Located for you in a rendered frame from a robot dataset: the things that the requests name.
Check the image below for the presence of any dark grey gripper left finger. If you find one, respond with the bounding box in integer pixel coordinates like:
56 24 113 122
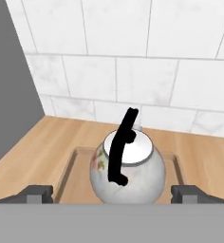
0 185 54 205

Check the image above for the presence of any wooden tray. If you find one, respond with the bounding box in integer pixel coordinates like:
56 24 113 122
53 145 185 205

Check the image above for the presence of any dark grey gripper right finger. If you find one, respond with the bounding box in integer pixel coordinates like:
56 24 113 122
170 184 224 205

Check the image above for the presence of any white floral kettle black handle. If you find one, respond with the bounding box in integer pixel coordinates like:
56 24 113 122
89 107 167 205

